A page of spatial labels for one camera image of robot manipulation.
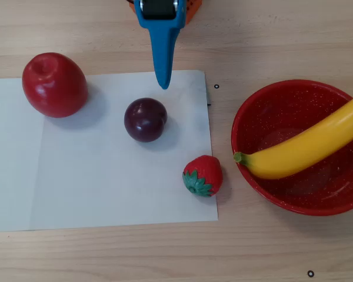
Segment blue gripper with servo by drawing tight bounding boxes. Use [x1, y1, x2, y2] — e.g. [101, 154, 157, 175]
[134, 0, 185, 90]

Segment yellow toy banana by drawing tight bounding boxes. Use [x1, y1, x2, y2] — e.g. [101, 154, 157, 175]
[233, 92, 353, 180]

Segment red speckled enamel bowl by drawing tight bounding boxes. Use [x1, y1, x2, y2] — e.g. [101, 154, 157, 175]
[231, 79, 353, 217]

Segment dark purple toy plum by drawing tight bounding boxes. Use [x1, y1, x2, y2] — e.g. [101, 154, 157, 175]
[124, 98, 168, 143]

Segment red toy apple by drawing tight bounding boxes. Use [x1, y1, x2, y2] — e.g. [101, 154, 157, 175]
[21, 52, 88, 119]

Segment red toy strawberry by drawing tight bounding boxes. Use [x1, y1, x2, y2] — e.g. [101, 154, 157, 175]
[182, 155, 224, 198]

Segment white paper sheet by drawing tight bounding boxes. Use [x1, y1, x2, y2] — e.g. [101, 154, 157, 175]
[0, 69, 219, 233]

